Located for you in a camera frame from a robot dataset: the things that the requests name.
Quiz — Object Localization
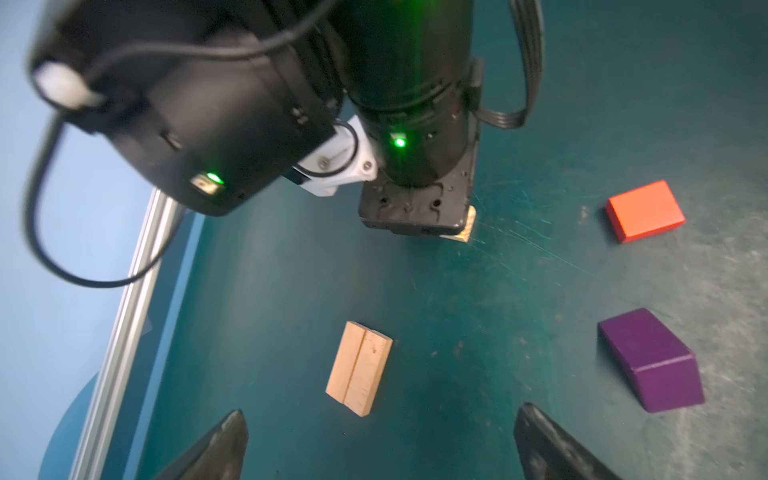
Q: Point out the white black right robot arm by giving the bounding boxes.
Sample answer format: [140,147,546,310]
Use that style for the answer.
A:
[28,1,478,235]

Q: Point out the wood block numbered 31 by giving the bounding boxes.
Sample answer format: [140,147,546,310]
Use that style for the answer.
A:
[326,322,367,403]

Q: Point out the purple block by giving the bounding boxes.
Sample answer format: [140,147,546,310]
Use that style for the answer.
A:
[597,308,705,413]

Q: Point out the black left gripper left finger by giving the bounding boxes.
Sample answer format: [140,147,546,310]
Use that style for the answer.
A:
[156,410,249,480]

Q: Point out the aluminium back frame rail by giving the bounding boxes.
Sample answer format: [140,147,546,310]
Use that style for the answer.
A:
[70,189,180,479]

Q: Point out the printed wood block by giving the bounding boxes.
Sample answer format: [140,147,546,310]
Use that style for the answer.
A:
[439,205,478,244]

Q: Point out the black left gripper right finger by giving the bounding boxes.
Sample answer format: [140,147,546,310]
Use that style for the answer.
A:
[514,402,620,480]

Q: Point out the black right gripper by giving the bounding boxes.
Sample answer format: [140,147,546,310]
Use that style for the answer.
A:
[358,118,480,236]

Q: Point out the red cube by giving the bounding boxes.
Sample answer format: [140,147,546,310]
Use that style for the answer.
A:
[606,180,686,244]

